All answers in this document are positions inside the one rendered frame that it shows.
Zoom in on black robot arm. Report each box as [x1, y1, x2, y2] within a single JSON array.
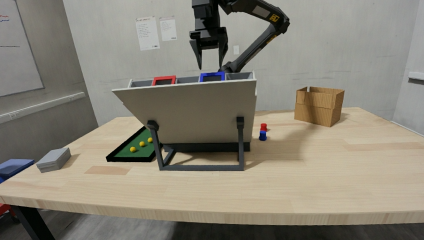
[[191, 0, 290, 74]]

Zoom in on blue plug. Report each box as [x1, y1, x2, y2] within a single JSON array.
[[259, 130, 267, 141]]

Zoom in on blue square band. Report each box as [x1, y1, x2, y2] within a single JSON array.
[[200, 71, 225, 82]]

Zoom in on brown cardboard box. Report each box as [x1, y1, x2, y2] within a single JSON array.
[[294, 86, 345, 128]]

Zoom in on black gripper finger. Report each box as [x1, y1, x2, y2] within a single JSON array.
[[189, 39, 202, 70], [218, 35, 229, 68]]

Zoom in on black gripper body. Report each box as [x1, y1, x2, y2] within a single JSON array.
[[189, 26, 228, 50]]

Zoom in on red plug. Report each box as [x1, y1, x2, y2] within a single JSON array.
[[260, 123, 268, 132]]

